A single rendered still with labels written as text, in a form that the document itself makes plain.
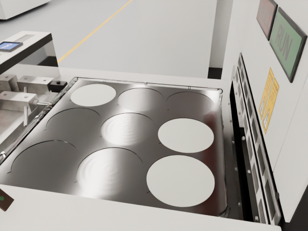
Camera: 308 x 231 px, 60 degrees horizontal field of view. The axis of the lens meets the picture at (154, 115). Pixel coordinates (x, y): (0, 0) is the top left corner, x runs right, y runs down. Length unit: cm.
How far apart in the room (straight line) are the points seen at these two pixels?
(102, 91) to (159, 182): 30
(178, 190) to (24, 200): 20
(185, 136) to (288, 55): 24
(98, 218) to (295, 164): 19
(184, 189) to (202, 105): 23
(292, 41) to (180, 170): 23
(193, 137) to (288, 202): 24
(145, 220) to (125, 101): 35
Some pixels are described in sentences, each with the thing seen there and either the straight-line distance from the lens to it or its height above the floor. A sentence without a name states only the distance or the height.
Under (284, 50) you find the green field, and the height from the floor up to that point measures 109.
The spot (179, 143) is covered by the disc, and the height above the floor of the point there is 90.
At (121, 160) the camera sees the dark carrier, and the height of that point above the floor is 90.
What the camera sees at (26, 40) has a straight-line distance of 85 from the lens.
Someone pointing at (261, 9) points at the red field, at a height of 110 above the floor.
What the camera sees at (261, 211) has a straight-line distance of 34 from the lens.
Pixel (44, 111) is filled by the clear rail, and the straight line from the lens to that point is 58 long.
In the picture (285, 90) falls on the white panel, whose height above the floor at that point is 106.
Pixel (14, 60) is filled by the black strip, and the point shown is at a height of 95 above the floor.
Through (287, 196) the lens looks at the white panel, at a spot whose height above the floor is 99.
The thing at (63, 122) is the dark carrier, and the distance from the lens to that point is 54.
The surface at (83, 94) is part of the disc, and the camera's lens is 62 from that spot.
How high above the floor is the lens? 120
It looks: 34 degrees down
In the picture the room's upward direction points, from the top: straight up
